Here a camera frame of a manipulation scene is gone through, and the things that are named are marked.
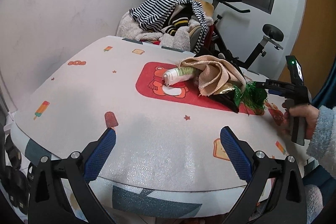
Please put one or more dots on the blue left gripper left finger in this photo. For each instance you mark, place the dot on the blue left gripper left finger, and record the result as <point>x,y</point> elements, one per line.
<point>96,153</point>

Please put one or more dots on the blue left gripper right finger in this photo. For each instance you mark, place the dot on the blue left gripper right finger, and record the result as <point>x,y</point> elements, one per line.
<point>239,153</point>

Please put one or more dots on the green tinsel tassel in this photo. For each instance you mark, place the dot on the green tinsel tassel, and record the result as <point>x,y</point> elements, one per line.
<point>254,97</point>

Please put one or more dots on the green snack bag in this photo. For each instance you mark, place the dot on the green snack bag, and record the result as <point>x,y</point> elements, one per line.
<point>228,95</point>

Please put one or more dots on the beige knit cloth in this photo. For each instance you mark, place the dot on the beige knit cloth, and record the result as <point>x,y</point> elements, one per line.
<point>214,74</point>

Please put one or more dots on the white green paper cup stack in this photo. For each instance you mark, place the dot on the white green paper cup stack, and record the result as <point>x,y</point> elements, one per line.
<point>178,75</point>

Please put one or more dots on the right hand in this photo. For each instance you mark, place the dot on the right hand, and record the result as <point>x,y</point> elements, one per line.
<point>310,113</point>

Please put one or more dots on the blue curtain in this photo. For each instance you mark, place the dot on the blue curtain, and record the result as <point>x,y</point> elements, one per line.
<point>327,95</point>

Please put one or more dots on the light blue fleece right sleeve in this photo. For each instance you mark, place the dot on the light blue fleece right sleeve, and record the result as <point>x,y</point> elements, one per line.
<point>322,144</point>

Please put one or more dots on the black exercise bike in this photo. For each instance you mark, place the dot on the black exercise bike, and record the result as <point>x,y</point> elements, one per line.
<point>229,27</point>

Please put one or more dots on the printed table mat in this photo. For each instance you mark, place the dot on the printed table mat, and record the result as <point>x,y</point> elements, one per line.
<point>168,161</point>

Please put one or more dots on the black shoe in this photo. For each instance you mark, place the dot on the black shoe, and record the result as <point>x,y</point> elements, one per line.
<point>13,180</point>

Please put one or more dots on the chair with clothes pile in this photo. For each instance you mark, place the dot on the chair with clothes pile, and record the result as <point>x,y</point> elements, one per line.
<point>182,38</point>

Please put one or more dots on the striped shirt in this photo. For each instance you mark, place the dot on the striped shirt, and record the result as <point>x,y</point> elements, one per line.
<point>155,15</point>

